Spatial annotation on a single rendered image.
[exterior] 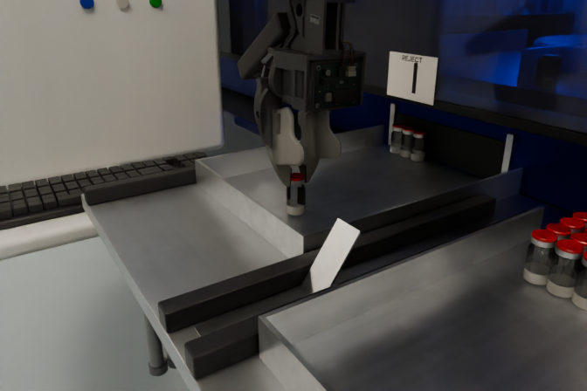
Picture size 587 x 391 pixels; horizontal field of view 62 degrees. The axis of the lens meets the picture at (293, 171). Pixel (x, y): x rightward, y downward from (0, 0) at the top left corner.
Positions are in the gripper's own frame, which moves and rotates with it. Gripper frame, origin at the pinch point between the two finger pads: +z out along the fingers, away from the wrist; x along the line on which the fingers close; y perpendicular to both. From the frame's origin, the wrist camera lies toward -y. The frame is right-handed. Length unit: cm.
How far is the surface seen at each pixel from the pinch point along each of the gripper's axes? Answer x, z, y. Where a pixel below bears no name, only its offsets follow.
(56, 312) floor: -18, 94, -132
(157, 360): -2, 70, -60
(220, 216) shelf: -7.5, 5.6, -4.0
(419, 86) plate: 19.8, -8.0, -0.4
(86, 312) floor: -9, 94, -126
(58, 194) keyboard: -20.9, 10.9, -35.4
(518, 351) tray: 0.9, 5.2, 28.7
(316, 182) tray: 7.9, 5.1, -6.2
